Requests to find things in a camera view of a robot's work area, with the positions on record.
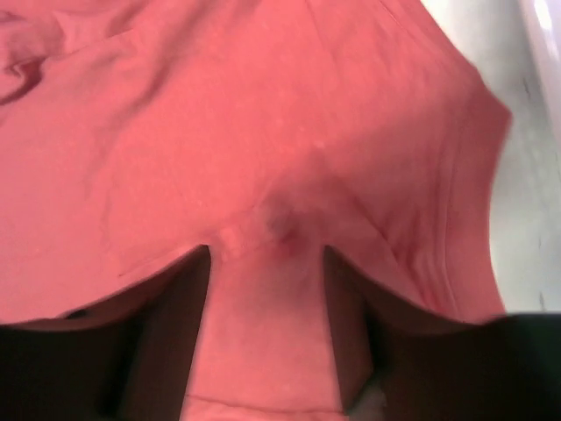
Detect white plastic basket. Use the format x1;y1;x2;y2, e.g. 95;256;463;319
516;0;561;146

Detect salmon pink t-shirt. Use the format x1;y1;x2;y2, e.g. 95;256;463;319
1;1;511;420

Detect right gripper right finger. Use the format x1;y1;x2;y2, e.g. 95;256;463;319
323;247;560;420

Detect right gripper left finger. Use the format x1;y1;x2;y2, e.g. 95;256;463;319
1;246;211;420

